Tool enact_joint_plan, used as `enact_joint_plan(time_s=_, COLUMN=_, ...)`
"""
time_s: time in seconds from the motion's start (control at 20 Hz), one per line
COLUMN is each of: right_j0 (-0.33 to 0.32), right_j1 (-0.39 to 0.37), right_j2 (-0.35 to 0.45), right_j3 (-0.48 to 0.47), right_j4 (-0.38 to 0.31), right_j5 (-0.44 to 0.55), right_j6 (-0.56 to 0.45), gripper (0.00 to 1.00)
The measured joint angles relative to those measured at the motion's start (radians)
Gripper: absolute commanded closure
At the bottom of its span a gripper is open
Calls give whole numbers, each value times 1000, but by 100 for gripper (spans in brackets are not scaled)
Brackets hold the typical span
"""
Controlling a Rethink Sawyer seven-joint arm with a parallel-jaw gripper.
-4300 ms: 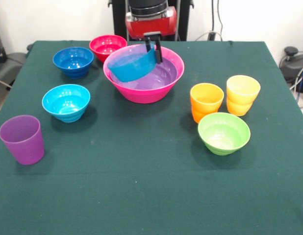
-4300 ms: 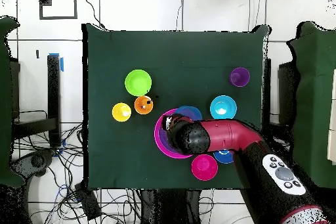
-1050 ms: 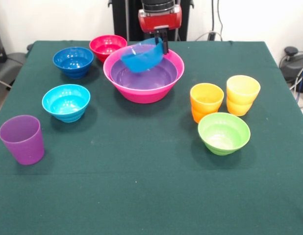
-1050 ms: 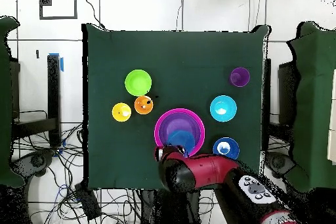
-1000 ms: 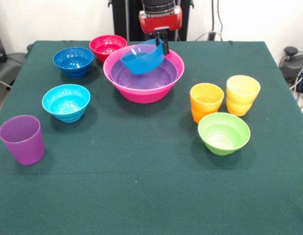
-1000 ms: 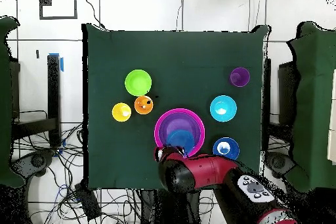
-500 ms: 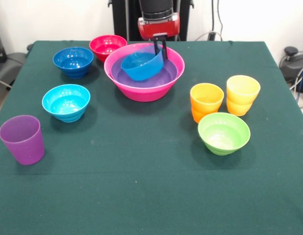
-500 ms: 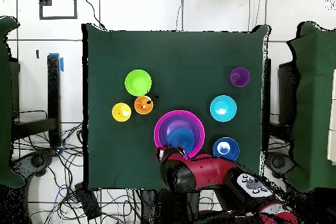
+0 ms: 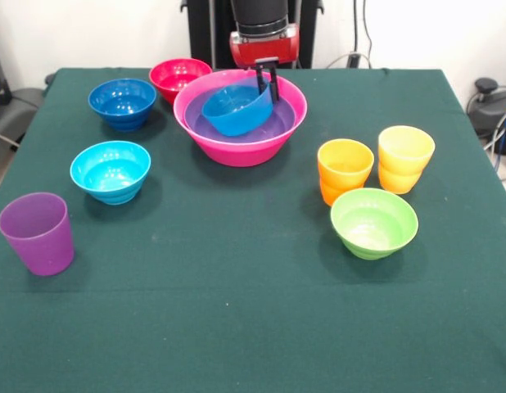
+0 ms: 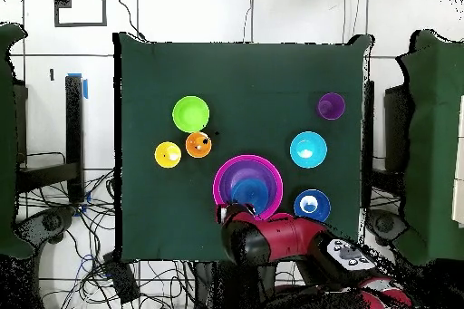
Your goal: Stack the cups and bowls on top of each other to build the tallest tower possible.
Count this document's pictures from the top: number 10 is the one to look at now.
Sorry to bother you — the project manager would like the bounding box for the purple bowl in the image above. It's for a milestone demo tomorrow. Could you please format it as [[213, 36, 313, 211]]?
[[218, 159, 279, 216]]

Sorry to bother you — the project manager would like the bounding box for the large pink bowl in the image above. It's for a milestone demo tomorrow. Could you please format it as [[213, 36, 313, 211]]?
[[212, 153, 285, 221]]

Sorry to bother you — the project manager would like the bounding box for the orange cup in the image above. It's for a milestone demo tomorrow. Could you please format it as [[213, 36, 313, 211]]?
[[185, 131, 213, 159]]

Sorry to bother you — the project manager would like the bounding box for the blue ringed flat-bottom bowl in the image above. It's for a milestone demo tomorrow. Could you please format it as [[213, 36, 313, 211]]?
[[230, 177, 270, 215]]

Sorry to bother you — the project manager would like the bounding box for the green bowl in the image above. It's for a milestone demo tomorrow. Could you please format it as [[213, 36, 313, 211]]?
[[171, 95, 210, 133]]

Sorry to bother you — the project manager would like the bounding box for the yellow cup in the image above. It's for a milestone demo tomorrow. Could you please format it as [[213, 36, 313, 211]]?
[[154, 140, 183, 169]]

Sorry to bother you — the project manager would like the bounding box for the cyan bowl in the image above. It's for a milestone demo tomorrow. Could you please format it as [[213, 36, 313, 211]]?
[[289, 130, 328, 169]]

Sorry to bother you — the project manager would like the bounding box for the dark blue bowl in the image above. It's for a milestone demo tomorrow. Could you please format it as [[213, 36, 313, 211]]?
[[293, 188, 332, 224]]

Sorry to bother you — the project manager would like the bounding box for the purple cup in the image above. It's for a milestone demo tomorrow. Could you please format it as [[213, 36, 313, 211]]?
[[314, 92, 346, 121]]

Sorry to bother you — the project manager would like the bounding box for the black stand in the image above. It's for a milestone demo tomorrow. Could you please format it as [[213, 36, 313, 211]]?
[[362, 80, 376, 208], [14, 74, 86, 205]]

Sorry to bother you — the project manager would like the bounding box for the blue tape piece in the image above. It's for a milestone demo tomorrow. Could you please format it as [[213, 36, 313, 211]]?
[[67, 72, 89, 101]]

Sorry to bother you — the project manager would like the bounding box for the black box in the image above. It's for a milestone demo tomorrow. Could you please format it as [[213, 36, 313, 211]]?
[[102, 250, 141, 304]]

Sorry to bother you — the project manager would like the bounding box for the grey chair base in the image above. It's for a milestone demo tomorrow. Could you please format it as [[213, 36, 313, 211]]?
[[365, 208, 411, 247], [14, 207, 77, 246]]

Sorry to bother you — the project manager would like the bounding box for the dark green side tablecloth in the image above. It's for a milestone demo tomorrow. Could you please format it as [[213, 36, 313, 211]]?
[[0, 22, 35, 260], [392, 29, 464, 266]]

